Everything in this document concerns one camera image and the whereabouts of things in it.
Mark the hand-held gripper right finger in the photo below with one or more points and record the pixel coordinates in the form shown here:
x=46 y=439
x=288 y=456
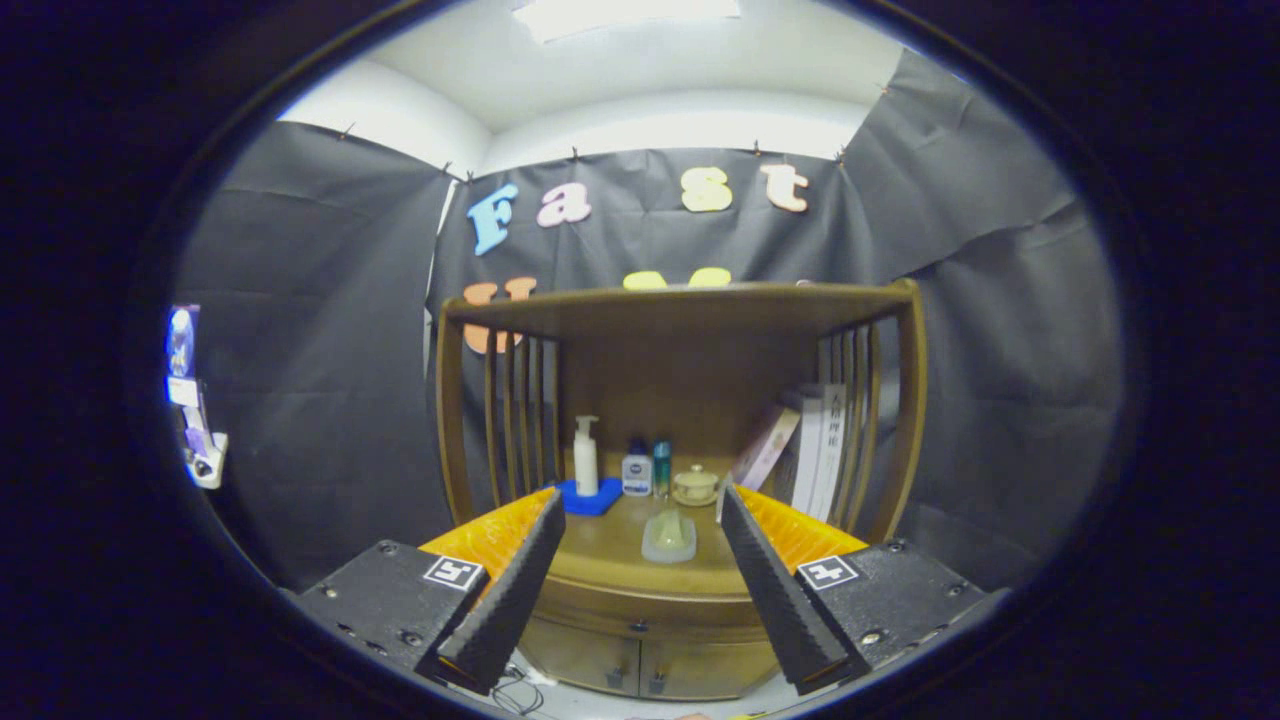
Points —
x=775 y=600

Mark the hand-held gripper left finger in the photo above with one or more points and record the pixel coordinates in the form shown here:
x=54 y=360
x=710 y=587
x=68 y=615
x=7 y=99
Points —
x=508 y=600

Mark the brown wooden drawer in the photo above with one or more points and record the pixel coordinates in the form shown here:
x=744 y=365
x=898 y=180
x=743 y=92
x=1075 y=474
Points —
x=700 y=620

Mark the pale green item clear packet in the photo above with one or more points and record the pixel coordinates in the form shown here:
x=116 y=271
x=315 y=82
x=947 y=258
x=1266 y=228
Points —
x=668 y=540

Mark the wooden cabinet door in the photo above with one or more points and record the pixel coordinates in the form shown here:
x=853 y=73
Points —
x=585 y=655
x=710 y=670

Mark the wooden countertop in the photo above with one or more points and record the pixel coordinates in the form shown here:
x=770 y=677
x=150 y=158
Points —
x=610 y=550

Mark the brown wooden cabinet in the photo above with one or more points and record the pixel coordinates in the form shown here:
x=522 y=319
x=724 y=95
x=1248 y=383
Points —
x=690 y=380

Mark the blue folded cloth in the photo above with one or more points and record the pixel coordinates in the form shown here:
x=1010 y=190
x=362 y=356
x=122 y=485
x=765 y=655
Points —
x=598 y=503

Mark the cream lidded teacup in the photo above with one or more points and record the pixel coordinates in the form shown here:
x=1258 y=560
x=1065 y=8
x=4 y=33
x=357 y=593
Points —
x=695 y=485

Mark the plain white book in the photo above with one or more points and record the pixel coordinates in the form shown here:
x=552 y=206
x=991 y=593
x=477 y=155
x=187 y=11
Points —
x=806 y=460

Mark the purple and white book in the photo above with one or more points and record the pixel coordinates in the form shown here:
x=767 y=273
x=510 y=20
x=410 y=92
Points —
x=768 y=450

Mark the white pump bottle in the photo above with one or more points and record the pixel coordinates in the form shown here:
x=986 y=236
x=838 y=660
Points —
x=586 y=470

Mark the white book lettered spine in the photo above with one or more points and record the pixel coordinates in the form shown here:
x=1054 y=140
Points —
x=832 y=455

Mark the small teal bottle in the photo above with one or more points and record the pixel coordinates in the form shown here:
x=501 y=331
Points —
x=662 y=470

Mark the white lotion bottle blue cap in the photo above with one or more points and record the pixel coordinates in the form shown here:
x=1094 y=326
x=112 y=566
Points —
x=637 y=475

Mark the ceiling light panel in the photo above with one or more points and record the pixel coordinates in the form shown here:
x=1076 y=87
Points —
x=625 y=18

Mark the white wall holder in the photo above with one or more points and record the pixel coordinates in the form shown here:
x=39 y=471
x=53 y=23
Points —
x=207 y=460

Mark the wall poster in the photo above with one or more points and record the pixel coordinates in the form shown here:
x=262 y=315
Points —
x=183 y=350

